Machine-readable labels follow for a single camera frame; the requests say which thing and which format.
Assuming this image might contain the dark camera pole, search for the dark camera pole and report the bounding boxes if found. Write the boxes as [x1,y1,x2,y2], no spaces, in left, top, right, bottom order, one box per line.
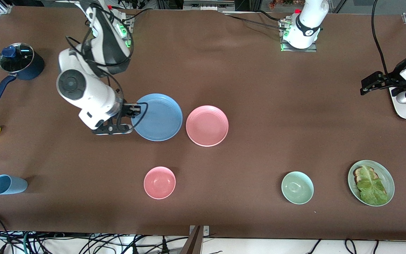
[180,226,203,254]

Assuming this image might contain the brown toast slice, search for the brown toast slice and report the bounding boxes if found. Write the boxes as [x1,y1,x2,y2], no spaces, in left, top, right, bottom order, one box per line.
[353,167,379,185]

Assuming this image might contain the green bowl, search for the green bowl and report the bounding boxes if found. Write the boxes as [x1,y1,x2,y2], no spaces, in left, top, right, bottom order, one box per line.
[281,171,314,205]

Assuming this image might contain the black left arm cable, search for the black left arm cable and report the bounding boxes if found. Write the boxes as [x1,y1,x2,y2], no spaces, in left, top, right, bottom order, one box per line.
[371,0,391,77]

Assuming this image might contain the black base cable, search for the black base cable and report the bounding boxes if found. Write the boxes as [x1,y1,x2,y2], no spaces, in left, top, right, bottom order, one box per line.
[223,10,288,31]
[119,6,162,24]

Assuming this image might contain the brown table cloth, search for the brown table cloth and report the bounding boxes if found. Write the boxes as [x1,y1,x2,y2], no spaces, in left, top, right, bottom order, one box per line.
[0,5,406,241]

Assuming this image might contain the black right base cable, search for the black right base cable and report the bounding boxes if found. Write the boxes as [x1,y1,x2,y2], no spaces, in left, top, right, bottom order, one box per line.
[119,6,162,24]

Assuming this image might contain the blue cup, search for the blue cup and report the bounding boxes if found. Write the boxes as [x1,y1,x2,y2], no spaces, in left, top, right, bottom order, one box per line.
[0,174,28,195]

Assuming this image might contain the green lettuce leaf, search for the green lettuce leaf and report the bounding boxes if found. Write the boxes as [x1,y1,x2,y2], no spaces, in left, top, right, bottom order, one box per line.
[357,165,389,206]

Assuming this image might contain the blue plate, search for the blue plate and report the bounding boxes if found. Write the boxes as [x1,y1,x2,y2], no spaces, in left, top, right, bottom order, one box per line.
[131,93,183,142]

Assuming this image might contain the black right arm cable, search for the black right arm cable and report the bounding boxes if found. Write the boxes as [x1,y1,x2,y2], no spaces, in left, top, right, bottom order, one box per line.
[65,5,149,132]

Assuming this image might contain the dark blue pot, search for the dark blue pot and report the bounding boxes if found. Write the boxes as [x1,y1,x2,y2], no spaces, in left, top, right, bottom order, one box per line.
[0,42,45,105]

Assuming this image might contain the green plate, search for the green plate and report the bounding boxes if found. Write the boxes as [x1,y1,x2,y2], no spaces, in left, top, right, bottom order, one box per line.
[347,160,395,207]

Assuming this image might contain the orange brown object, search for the orange brown object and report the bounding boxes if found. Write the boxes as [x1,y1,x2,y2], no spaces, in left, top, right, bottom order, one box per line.
[268,0,297,10]

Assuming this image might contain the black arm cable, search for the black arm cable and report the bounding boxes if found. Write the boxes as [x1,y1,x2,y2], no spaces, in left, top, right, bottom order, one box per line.
[65,5,149,132]
[371,0,391,77]

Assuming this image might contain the grey metal frame rail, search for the grey metal frame rail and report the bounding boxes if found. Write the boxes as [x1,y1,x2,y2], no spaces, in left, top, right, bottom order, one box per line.
[183,0,236,13]

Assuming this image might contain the pink plate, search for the pink plate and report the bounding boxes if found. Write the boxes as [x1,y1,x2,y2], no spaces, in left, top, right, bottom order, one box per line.
[186,105,229,147]

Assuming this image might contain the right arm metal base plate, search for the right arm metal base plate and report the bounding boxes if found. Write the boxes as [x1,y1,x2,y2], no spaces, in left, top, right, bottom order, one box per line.
[117,15,134,48]

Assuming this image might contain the black left base cable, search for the black left base cable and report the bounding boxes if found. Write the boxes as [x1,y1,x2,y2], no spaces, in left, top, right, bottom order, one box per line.
[223,10,288,31]

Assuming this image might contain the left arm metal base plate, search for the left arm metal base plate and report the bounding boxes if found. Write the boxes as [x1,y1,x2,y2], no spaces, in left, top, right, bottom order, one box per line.
[279,18,318,53]

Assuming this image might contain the glass pot lid blue knob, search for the glass pot lid blue knob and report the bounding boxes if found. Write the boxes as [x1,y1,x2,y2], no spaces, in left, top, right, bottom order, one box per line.
[0,42,35,73]

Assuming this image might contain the pink bowl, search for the pink bowl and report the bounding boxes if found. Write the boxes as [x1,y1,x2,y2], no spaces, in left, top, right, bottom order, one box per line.
[143,166,176,200]

